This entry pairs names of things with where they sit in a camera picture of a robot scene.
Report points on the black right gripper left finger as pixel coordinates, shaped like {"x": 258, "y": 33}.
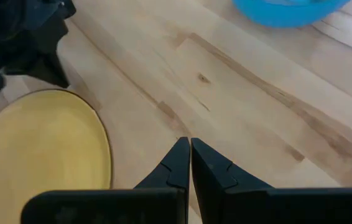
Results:
{"x": 173, "y": 174}

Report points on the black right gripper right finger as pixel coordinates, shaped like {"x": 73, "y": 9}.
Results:
{"x": 213, "y": 174}

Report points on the yellow round plate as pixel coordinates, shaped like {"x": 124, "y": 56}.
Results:
{"x": 42, "y": 143}

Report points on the blue bowl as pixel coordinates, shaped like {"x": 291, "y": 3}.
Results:
{"x": 288, "y": 12}

